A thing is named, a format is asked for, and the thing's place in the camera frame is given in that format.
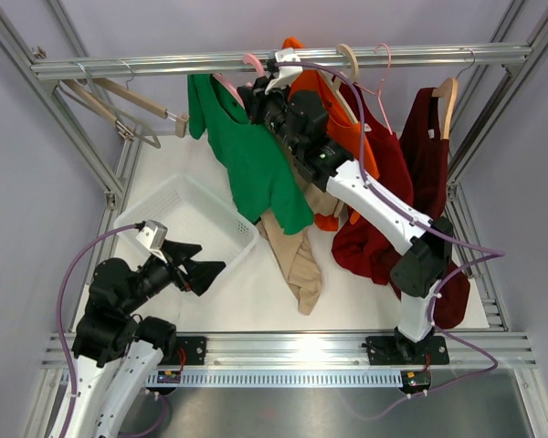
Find thin pink wire hanger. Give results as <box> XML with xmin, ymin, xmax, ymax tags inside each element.
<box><xmin>370</xmin><ymin>42</ymin><xmax>394</xmax><ymax>135</ymax></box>

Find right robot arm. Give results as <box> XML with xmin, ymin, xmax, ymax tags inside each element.
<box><xmin>237</xmin><ymin>77</ymin><xmax>451</xmax><ymax>362</ymax></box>

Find beige round hook hanger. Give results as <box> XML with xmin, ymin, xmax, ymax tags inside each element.
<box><xmin>331</xmin><ymin>43</ymin><xmax>359</xmax><ymax>124</ymax></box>

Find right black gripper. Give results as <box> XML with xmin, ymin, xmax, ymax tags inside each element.
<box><xmin>237</xmin><ymin>77</ymin><xmax>302</xmax><ymax>158</ymax></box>

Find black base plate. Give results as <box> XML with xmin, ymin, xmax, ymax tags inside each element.
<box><xmin>362</xmin><ymin>335</ymin><xmax>450</xmax><ymax>366</ymax></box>
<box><xmin>160</xmin><ymin>336</ymin><xmax>207</xmax><ymax>366</ymax></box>

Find dark maroon t shirt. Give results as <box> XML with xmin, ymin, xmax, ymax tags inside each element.
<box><xmin>399</xmin><ymin>88</ymin><xmax>470</xmax><ymax>329</ymax></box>

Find red t shirt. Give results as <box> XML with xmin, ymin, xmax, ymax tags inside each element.
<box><xmin>331</xmin><ymin>81</ymin><xmax>415</xmax><ymax>287</ymax></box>

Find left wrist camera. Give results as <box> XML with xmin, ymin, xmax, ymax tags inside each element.
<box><xmin>136</xmin><ymin>220</ymin><xmax>168</xmax><ymax>263</ymax></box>

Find wooden hanger with metal hook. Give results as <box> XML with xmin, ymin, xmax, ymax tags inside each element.
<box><xmin>431</xmin><ymin>48</ymin><xmax>476</xmax><ymax>140</ymax></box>

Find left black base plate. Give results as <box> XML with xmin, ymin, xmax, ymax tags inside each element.
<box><xmin>160</xmin><ymin>336</ymin><xmax>207</xmax><ymax>366</ymax></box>

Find white plastic basket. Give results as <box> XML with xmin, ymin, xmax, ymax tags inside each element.
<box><xmin>114</xmin><ymin>173</ymin><xmax>259</xmax><ymax>295</ymax></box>

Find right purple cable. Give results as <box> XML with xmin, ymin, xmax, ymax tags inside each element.
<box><xmin>275</xmin><ymin>61</ymin><xmax>506</xmax><ymax>421</ymax></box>

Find empty wooden hanger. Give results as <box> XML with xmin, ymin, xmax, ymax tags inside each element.
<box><xmin>94</xmin><ymin>78</ymin><xmax>189</xmax><ymax>138</ymax></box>
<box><xmin>58</xmin><ymin>79</ymin><xmax>161</xmax><ymax>149</ymax></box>

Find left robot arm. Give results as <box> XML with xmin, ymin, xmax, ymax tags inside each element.
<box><xmin>51</xmin><ymin>241</ymin><xmax>226</xmax><ymax>437</ymax></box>

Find green t shirt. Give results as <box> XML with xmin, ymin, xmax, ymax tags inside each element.
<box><xmin>187</xmin><ymin>74</ymin><xmax>314</xmax><ymax>235</ymax></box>

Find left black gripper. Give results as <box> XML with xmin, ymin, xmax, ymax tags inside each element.
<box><xmin>121</xmin><ymin>239</ymin><xmax>225</xmax><ymax>314</ymax></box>

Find pink plastic hanger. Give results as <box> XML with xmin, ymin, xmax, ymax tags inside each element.
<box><xmin>212</xmin><ymin>53</ymin><xmax>265</xmax><ymax>109</ymax></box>

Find white slotted cable duct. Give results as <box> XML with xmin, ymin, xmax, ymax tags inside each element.
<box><xmin>145</xmin><ymin>370</ymin><xmax>403</xmax><ymax>388</ymax></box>

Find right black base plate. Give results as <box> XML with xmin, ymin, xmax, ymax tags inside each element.
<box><xmin>362</xmin><ymin>335</ymin><xmax>450</xmax><ymax>366</ymax></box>

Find beige t shirt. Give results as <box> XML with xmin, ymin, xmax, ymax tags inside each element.
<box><xmin>257</xmin><ymin>182</ymin><xmax>344</xmax><ymax>316</ymax></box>

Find orange t shirt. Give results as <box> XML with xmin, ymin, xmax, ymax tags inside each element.
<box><xmin>281</xmin><ymin>36</ymin><xmax>381</xmax><ymax>233</ymax></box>

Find aluminium hanging rail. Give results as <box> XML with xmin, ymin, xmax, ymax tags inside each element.
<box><xmin>31</xmin><ymin>43</ymin><xmax>532</xmax><ymax>81</ymax></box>

